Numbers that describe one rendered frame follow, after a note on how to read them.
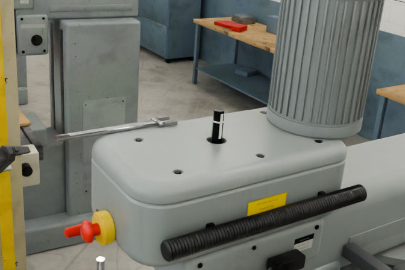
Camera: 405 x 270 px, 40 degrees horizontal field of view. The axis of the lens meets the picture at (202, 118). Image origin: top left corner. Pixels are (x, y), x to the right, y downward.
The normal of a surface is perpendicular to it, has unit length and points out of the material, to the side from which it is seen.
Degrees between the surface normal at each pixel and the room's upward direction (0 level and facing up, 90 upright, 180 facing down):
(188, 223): 90
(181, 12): 90
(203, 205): 90
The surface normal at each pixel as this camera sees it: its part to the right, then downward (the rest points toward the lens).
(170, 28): 0.54, 0.34
